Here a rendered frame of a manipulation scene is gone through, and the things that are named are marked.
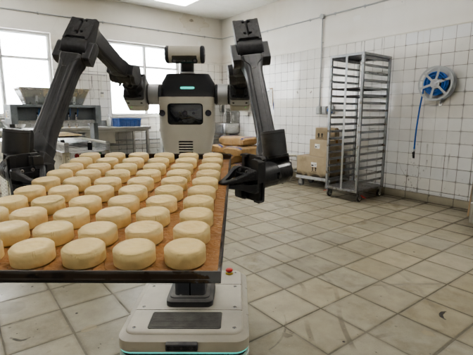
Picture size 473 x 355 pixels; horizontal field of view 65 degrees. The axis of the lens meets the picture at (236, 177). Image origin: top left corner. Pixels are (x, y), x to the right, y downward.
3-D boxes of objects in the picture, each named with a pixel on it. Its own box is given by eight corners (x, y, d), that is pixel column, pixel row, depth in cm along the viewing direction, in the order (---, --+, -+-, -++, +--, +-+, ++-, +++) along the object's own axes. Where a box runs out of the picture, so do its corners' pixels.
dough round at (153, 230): (121, 248, 48) (120, 234, 48) (131, 232, 53) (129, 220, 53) (160, 248, 48) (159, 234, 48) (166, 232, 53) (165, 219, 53)
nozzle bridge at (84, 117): (7, 144, 327) (3, 104, 321) (91, 140, 371) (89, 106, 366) (13, 146, 301) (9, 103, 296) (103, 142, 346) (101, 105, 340)
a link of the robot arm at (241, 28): (262, 7, 107) (227, 11, 107) (269, 53, 106) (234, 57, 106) (251, 66, 152) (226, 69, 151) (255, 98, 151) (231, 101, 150)
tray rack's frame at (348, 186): (350, 187, 545) (357, 60, 515) (383, 193, 507) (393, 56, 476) (324, 193, 505) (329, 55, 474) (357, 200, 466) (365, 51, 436)
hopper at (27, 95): (14, 104, 324) (13, 88, 322) (81, 105, 359) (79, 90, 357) (20, 104, 302) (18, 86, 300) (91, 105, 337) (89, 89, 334)
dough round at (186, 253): (214, 258, 46) (214, 243, 45) (188, 275, 42) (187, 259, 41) (183, 247, 49) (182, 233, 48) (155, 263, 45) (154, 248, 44)
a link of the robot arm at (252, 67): (266, 49, 113) (229, 53, 112) (267, 35, 107) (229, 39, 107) (293, 181, 97) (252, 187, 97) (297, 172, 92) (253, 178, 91)
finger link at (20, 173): (20, 175, 73) (6, 167, 79) (25, 210, 74) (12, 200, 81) (56, 170, 77) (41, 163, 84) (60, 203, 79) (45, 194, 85)
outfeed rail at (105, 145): (43, 136, 430) (43, 130, 429) (46, 136, 432) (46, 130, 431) (106, 150, 276) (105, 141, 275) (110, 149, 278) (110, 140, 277)
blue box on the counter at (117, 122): (119, 127, 618) (119, 118, 616) (112, 126, 641) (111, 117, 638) (141, 126, 644) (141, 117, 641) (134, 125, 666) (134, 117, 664)
